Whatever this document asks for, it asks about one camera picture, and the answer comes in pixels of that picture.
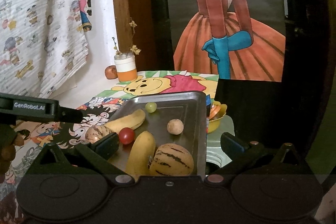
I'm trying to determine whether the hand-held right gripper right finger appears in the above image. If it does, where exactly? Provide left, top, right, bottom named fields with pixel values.
left=203, top=132, right=306, bottom=185

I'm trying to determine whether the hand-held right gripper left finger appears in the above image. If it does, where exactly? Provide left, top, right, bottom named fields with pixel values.
left=33, top=132, right=134, bottom=185

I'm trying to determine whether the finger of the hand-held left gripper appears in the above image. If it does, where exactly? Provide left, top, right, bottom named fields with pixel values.
left=57, top=106, right=85, bottom=124

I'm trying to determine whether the striped pepino melon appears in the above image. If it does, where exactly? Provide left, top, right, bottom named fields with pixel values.
left=149, top=143, right=195, bottom=176
left=85, top=125, right=113, bottom=144

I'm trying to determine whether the red cherry tomato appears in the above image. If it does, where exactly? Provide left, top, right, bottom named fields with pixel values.
left=119, top=127, right=135, bottom=145

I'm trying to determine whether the short yellow banana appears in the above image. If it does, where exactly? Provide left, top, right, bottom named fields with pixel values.
left=104, top=109, right=146, bottom=134

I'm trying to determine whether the long yellow banana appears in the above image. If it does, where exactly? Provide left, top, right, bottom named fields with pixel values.
left=125, top=131, right=156, bottom=176

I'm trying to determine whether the small brown longan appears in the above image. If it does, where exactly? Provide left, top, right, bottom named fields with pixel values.
left=167, top=119, right=184, bottom=135

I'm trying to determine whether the metal tray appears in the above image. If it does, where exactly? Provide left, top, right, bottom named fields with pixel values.
left=105, top=91, right=208, bottom=178

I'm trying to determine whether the person's left hand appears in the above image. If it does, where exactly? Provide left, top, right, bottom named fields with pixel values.
left=0, top=132, right=18, bottom=175

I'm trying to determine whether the pale green plastic stool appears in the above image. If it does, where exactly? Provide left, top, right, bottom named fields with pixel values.
left=206, top=116, right=236, bottom=168

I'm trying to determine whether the yellow bowl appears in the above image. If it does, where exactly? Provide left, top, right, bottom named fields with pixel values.
left=207, top=101, right=228, bottom=134

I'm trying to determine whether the red apple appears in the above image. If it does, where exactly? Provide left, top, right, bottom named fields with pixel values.
left=104, top=65, right=118, bottom=80

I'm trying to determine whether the orange and white glass jar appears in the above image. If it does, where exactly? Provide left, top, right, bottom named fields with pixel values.
left=114, top=52, right=138, bottom=83

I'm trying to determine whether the yellow bear cartoon drawing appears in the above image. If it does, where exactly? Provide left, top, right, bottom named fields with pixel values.
left=110, top=70, right=220, bottom=99

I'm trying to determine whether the printed blanket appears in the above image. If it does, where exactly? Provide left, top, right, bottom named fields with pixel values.
left=0, top=0, right=89, bottom=99

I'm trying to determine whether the yellow flower twig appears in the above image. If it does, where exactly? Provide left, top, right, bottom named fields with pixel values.
left=112, top=18, right=142, bottom=57

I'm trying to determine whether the wall poster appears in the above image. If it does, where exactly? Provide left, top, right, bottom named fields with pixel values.
left=164, top=0, right=286, bottom=82

